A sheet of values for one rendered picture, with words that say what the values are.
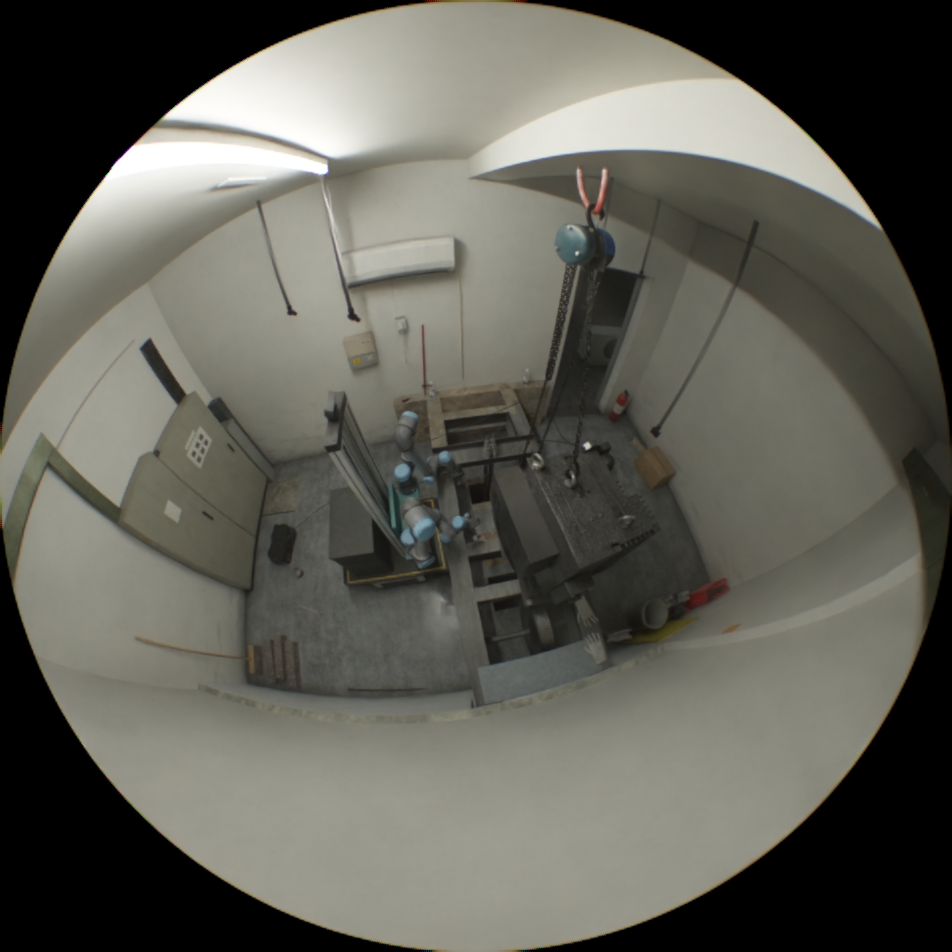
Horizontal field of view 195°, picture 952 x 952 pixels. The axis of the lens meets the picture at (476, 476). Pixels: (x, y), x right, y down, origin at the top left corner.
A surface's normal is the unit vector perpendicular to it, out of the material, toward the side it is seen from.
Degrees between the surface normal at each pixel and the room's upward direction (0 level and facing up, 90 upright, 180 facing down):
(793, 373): 90
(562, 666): 0
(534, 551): 0
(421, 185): 90
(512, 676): 0
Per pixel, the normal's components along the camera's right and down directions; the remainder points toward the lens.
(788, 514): -0.98, 0.15
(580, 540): 0.00, -0.55
